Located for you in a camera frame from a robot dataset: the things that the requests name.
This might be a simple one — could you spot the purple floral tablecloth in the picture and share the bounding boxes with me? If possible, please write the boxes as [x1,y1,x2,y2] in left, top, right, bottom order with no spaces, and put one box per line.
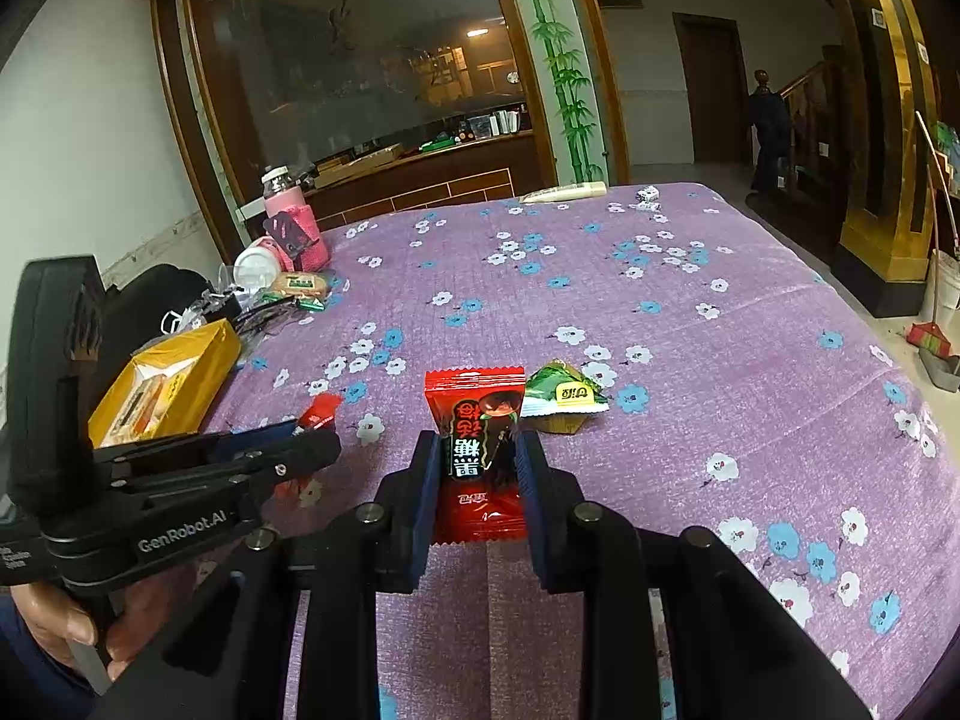
[187,180,960,720]

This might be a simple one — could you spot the gold gift box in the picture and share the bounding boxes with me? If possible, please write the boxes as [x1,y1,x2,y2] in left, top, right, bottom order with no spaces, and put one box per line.
[88,320,241,449]

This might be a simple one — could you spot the person in background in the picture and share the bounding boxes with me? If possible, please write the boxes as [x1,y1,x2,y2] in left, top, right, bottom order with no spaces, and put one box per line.
[748,68,791,195]

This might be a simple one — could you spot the white bucket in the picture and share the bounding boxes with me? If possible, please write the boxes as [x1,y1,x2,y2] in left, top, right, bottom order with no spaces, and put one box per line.
[919,250,960,333]

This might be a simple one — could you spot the black bag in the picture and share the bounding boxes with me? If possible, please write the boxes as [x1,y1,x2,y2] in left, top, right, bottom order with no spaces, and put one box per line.
[91,263,210,400]

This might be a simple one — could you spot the small red candy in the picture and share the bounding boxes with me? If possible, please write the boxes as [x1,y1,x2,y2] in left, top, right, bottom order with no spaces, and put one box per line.
[296,392,343,431]

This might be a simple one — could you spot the small wrapped cookie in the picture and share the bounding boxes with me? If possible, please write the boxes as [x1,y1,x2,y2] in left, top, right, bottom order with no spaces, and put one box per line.
[268,271,329,301]

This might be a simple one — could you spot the green white snack packet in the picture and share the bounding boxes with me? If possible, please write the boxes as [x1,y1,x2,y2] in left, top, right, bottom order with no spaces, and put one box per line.
[521,361,608,436]

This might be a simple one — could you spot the grey dustpan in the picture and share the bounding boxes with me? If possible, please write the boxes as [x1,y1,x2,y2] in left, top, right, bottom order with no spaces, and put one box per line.
[918,348,960,394]

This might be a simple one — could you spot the person's left hand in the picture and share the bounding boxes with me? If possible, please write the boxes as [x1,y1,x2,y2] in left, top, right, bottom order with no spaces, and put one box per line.
[10,577,181,681]

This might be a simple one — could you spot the pink sleeved bottle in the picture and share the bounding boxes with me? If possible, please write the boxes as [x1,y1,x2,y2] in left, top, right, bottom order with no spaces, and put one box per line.
[262,166,331,271]

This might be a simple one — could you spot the white tube on table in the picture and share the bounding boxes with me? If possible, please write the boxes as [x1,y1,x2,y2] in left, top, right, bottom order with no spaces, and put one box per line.
[519,181,608,205]

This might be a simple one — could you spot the red black sugar candy packet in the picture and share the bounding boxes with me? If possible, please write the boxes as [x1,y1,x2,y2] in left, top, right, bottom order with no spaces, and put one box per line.
[423,366,526,544]

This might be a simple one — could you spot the red green broom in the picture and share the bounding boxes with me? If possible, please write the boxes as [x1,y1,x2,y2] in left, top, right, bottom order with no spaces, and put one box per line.
[907,322,952,359]

